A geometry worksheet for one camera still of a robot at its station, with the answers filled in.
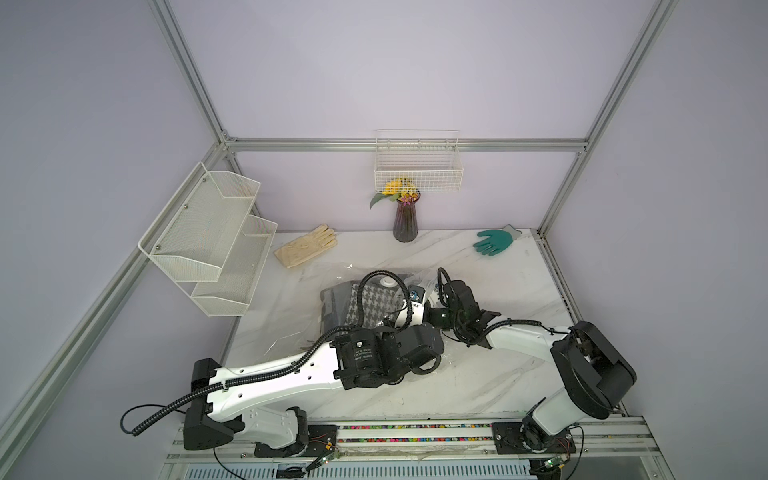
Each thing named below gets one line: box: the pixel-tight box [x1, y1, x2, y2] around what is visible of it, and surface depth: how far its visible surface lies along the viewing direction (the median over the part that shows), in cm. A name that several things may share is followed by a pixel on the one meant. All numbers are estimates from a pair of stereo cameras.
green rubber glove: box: [473, 224, 522, 256], surface depth 119 cm
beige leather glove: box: [274, 224, 337, 269], surface depth 117 cm
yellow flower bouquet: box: [369, 178, 421, 209], surface depth 102 cm
